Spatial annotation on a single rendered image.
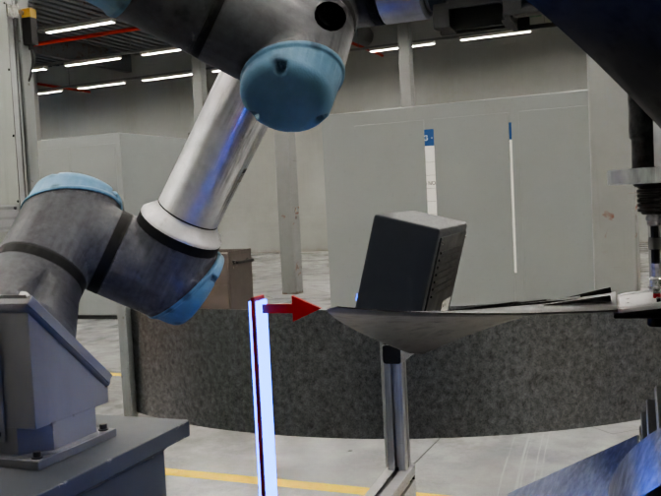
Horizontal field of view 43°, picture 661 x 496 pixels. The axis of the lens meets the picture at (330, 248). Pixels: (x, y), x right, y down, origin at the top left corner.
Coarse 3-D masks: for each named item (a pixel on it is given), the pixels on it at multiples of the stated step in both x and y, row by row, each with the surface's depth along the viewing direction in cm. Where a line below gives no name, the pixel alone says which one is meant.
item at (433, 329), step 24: (336, 312) 67; (360, 312) 66; (384, 312) 65; (408, 312) 65; (432, 312) 65; (456, 312) 65; (480, 312) 65; (504, 312) 64; (528, 312) 64; (552, 312) 64; (576, 312) 64; (600, 312) 63; (384, 336) 79; (408, 336) 80; (432, 336) 81; (456, 336) 82
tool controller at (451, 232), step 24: (384, 216) 133; (408, 216) 142; (432, 216) 153; (384, 240) 133; (408, 240) 132; (432, 240) 130; (456, 240) 145; (384, 264) 133; (408, 264) 132; (432, 264) 131; (456, 264) 151; (360, 288) 135; (384, 288) 134; (408, 288) 132; (432, 288) 134
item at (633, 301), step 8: (624, 296) 71; (632, 296) 70; (640, 296) 69; (648, 296) 68; (624, 304) 66; (632, 304) 65; (640, 304) 63; (648, 304) 63; (656, 304) 63; (624, 312) 64
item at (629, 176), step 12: (660, 132) 63; (660, 144) 63; (660, 156) 63; (636, 168) 64; (648, 168) 63; (660, 168) 63; (612, 180) 66; (624, 180) 65; (636, 180) 64; (648, 180) 63; (660, 180) 63
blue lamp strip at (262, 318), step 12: (264, 300) 78; (264, 324) 78; (264, 336) 78; (264, 348) 78; (264, 360) 78; (264, 372) 78; (264, 384) 78; (264, 396) 78; (264, 408) 78; (264, 420) 78; (264, 432) 78; (264, 444) 78; (264, 456) 78; (276, 492) 80
